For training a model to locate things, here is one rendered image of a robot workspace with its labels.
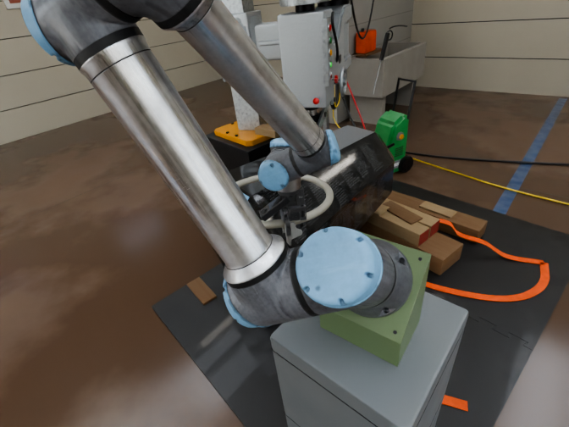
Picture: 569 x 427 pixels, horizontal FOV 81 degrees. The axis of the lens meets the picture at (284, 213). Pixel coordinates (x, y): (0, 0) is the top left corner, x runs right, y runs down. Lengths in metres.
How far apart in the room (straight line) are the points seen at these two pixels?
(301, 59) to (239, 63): 1.11
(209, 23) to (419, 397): 0.85
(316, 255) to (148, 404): 1.54
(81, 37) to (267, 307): 0.55
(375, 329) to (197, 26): 0.72
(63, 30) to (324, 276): 0.55
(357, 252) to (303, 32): 1.28
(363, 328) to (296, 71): 1.26
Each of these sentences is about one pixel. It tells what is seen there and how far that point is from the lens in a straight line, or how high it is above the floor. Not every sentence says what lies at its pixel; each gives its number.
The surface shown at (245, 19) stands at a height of 1.52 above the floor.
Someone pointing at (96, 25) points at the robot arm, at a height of 1.62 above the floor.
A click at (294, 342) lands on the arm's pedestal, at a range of 0.96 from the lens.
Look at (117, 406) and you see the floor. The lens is 2.10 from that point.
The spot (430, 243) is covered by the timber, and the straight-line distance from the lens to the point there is 2.44.
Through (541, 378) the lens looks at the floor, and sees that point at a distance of 2.13.
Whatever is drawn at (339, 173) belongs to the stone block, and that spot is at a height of 0.75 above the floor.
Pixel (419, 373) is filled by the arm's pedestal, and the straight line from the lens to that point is 0.93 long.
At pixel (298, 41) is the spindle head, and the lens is 1.73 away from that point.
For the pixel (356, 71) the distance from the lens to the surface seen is 4.76.
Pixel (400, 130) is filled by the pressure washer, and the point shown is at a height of 0.45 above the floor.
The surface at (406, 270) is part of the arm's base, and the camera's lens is 0.81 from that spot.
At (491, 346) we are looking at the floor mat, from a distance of 2.13.
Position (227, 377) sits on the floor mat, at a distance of 1.94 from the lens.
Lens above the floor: 1.63
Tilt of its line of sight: 33 degrees down
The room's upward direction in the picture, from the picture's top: 7 degrees counter-clockwise
